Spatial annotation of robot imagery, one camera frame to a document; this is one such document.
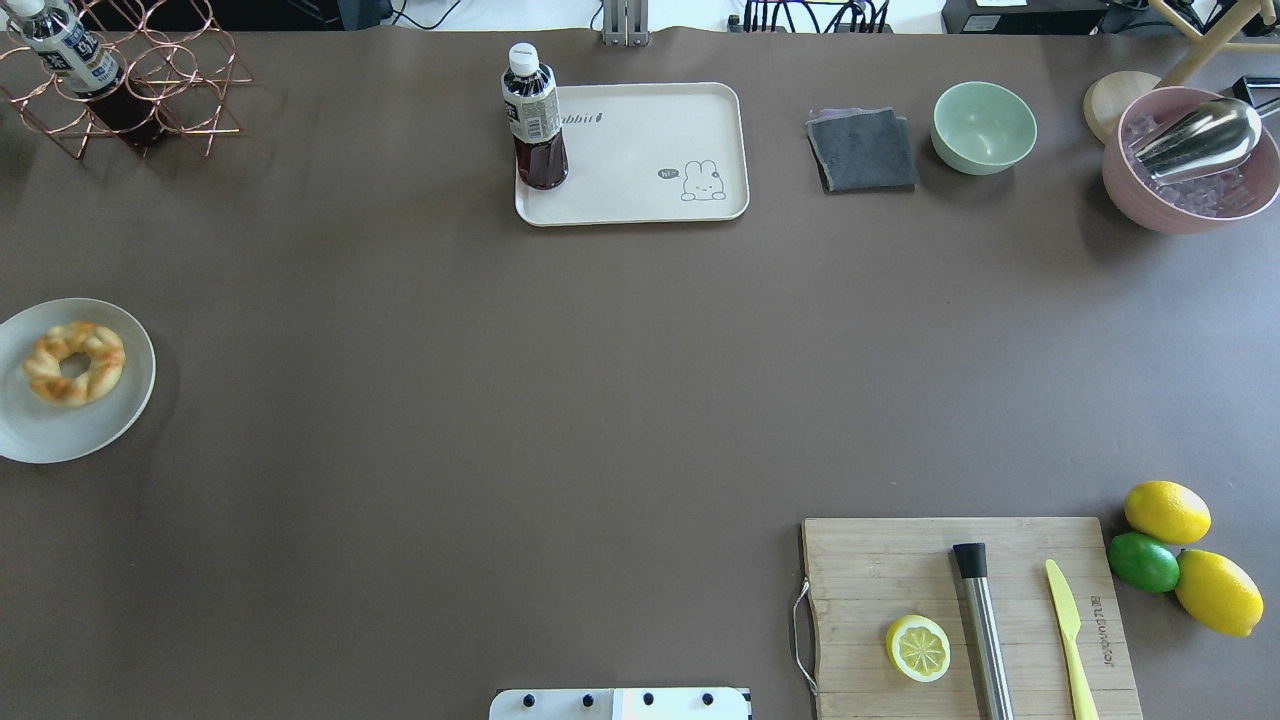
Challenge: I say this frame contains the white round plate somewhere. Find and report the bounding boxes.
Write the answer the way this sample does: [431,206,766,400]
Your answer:
[1,299,156,464]

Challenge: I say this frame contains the cream rabbit tray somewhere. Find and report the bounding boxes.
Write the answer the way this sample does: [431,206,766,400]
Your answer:
[515,82,750,227]

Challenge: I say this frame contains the dark tea bottle on tray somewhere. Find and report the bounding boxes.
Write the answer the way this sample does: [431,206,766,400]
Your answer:
[502,42,568,190]

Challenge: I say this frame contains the twisted glazed donut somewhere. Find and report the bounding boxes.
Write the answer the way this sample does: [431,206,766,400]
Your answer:
[23,322,127,407]

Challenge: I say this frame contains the grey folded cloth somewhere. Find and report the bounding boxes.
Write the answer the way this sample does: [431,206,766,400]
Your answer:
[805,108,919,193]

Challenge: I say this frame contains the wooden cutting board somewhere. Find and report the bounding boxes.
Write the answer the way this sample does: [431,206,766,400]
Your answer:
[803,518,1143,719]

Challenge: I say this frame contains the steel cylindrical muddler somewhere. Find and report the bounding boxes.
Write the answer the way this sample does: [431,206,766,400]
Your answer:
[952,542,1015,719]

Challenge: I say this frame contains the half lemon slice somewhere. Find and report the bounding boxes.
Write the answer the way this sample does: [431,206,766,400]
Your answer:
[884,614,951,683]

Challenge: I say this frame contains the green bowl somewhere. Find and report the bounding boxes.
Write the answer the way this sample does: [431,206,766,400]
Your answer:
[931,81,1038,176]

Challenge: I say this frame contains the round wooden lid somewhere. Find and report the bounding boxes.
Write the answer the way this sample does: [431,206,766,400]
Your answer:
[1083,70,1160,143]

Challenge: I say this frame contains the green lime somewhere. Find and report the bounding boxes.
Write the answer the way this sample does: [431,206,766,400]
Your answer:
[1107,532,1181,594]

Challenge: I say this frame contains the upper yellow lemon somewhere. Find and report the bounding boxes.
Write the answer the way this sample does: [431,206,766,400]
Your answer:
[1123,480,1212,546]

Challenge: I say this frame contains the yellow lemon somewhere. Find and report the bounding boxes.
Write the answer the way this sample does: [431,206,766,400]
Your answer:
[1174,550,1265,637]
[1123,480,1212,546]

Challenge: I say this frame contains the yellow plastic knife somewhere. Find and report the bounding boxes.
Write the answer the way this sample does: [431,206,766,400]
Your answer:
[1044,559,1100,720]

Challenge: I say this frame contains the pink bowl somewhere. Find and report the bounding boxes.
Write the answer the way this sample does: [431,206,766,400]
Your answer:
[1103,87,1279,234]

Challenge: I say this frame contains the clear ice cubes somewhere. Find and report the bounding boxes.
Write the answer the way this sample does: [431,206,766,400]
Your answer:
[1130,118,1242,215]

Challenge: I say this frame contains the lower yellow lemon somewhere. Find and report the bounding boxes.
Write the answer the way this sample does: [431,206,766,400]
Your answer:
[1174,550,1265,637]

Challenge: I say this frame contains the steel scoop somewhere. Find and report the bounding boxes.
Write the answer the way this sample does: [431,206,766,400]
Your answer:
[1135,97,1263,184]

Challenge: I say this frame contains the dark bottle in rack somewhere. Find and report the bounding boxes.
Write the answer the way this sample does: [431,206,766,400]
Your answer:
[6,1,165,149]

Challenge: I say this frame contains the wooden stand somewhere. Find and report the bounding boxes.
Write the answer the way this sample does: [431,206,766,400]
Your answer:
[1148,1,1279,88]

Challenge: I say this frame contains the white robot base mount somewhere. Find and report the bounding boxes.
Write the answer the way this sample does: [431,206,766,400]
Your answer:
[488,685,753,719]

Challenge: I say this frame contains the copper wire bottle rack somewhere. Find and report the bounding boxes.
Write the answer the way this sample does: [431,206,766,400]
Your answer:
[3,1,253,160]

